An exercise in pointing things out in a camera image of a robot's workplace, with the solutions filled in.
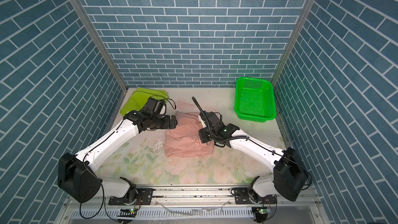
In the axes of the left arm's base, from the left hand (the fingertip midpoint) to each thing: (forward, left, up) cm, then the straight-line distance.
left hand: (171, 122), depth 83 cm
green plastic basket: (+28, -56, -14) cm, 65 cm away
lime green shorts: (+27, +28, -12) cm, 41 cm away
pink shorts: (-5, -7, -10) cm, 13 cm away
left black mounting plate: (-32, +13, -14) cm, 38 cm away
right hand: (-5, -15, -2) cm, 16 cm away
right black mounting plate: (-33, -36, -14) cm, 51 cm away
